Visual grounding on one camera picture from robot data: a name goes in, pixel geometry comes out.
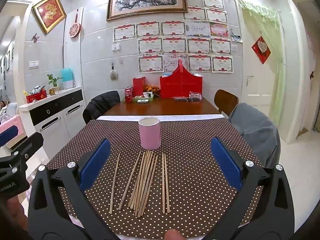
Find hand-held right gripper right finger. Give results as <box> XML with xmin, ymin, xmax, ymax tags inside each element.
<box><xmin>202</xmin><ymin>137</ymin><xmax>296</xmax><ymax>240</ymax></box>

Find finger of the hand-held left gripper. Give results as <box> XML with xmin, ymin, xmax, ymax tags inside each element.
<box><xmin>0</xmin><ymin>125</ymin><xmax>17</xmax><ymax>147</ymax></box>
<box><xmin>9</xmin><ymin>132</ymin><xmax>44</xmax><ymax>167</ymax></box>

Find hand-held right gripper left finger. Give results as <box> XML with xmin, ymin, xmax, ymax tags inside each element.
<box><xmin>27</xmin><ymin>138</ymin><xmax>120</xmax><ymax>240</ymax></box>

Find bunch of wooden chopsticks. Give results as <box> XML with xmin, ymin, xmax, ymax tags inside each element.
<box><xmin>109</xmin><ymin>150</ymin><xmax>171</xmax><ymax>217</ymax></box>

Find pink cylindrical cup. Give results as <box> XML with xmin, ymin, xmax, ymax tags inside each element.
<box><xmin>138</xmin><ymin>116</ymin><xmax>161</xmax><ymax>150</ymax></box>

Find person's left hand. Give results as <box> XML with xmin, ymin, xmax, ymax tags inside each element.
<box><xmin>0</xmin><ymin>196</ymin><xmax>28</xmax><ymax>240</ymax></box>

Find person's right hand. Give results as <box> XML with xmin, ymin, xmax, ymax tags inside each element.
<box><xmin>166</xmin><ymin>229</ymin><xmax>187</xmax><ymax>240</ymax></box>

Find pink cushioned furniture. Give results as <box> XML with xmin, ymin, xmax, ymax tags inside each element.
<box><xmin>0</xmin><ymin>115</ymin><xmax>27</xmax><ymax>148</ymax></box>

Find white black sideboard cabinet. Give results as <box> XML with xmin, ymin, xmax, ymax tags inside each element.
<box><xmin>19</xmin><ymin>86</ymin><xmax>84</xmax><ymax>153</ymax></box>

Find brown polka dot tablecloth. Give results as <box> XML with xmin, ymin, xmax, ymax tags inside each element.
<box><xmin>46</xmin><ymin>118</ymin><xmax>267</xmax><ymax>238</ymax></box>

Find grey garment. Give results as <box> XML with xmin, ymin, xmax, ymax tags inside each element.
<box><xmin>227</xmin><ymin>103</ymin><xmax>281</xmax><ymax>169</ymax></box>

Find red tissue box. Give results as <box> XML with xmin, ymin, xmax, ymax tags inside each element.
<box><xmin>26</xmin><ymin>89</ymin><xmax>47</xmax><ymax>104</ymax></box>

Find black jacket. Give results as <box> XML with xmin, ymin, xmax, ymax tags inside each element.
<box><xmin>82</xmin><ymin>91</ymin><xmax>121</xmax><ymax>125</ymax></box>

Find brown wooden chair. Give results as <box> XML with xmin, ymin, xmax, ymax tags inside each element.
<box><xmin>214</xmin><ymin>89</ymin><xmax>240</xmax><ymax>117</ymax></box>

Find small potted plant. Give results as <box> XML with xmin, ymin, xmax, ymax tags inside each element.
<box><xmin>47</xmin><ymin>74</ymin><xmax>64</xmax><ymax>95</ymax></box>

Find black plastic packet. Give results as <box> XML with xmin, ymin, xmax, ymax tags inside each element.
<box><xmin>174</xmin><ymin>92</ymin><xmax>203</xmax><ymax>102</ymax></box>

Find white door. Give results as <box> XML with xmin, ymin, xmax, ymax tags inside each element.
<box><xmin>242</xmin><ymin>17</ymin><xmax>274</xmax><ymax>105</ymax></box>

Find teal white appliance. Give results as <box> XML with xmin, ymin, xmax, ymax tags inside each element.
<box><xmin>61</xmin><ymin>67</ymin><xmax>76</xmax><ymax>90</ymax></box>

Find red upright box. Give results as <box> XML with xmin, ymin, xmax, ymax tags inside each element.
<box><xmin>132</xmin><ymin>77</ymin><xmax>146</xmax><ymax>97</ymax></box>

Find red gift bag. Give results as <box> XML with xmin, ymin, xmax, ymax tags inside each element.
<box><xmin>160</xmin><ymin>63</ymin><xmax>203</xmax><ymax>99</ymax></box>

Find green sheer curtain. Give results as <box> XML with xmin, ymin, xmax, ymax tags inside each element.
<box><xmin>237</xmin><ymin>0</ymin><xmax>287</xmax><ymax>128</ymax></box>

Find red heart door ornament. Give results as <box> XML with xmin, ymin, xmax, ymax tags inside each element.
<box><xmin>251</xmin><ymin>36</ymin><xmax>271</xmax><ymax>65</ymax></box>

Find gold framed red picture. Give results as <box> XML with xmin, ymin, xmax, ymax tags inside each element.
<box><xmin>32</xmin><ymin>0</ymin><xmax>67</xmax><ymax>34</ymax></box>

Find framed plum blossom painting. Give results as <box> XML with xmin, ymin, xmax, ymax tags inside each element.
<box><xmin>106</xmin><ymin>0</ymin><xmax>188</xmax><ymax>22</ymax></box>

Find round red wall ornament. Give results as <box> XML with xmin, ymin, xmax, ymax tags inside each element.
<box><xmin>69</xmin><ymin>8</ymin><xmax>82</xmax><ymax>39</ymax></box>

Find small wall photos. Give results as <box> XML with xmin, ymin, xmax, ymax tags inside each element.
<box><xmin>231</xmin><ymin>28</ymin><xmax>243</xmax><ymax>43</ymax></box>

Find group of wall certificates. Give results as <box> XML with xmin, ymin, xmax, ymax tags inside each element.
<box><xmin>113</xmin><ymin>0</ymin><xmax>234</xmax><ymax>74</ymax></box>

